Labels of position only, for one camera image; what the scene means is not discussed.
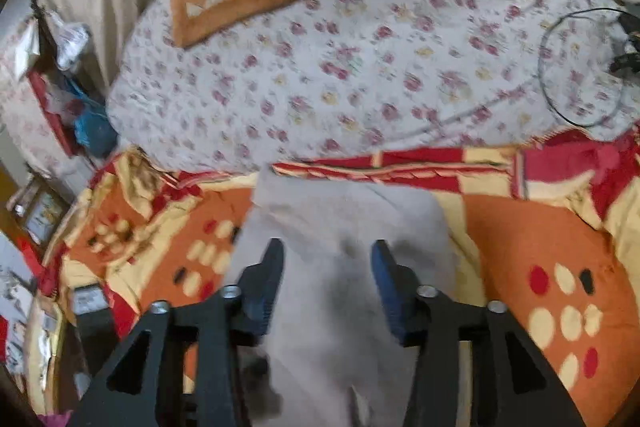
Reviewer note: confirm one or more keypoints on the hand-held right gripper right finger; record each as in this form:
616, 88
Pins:
390, 294

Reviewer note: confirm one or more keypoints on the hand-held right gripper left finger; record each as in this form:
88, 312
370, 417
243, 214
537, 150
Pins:
265, 282

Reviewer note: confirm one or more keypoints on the beige garment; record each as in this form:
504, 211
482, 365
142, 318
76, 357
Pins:
325, 217

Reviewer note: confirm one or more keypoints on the orange red printed blanket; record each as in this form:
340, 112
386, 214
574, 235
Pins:
500, 232

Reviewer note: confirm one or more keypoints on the dark box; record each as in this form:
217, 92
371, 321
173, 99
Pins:
95, 332

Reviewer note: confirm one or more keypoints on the floral bed quilt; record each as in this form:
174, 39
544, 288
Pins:
350, 72

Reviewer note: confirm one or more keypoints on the blue plastic bag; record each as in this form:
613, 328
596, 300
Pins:
92, 127

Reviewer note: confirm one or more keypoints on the red bag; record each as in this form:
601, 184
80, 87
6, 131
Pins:
50, 107

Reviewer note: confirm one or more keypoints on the floral cloth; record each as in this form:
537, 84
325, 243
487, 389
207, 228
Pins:
20, 107

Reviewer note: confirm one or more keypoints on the clear plastic bag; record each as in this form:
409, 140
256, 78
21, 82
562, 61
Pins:
70, 42

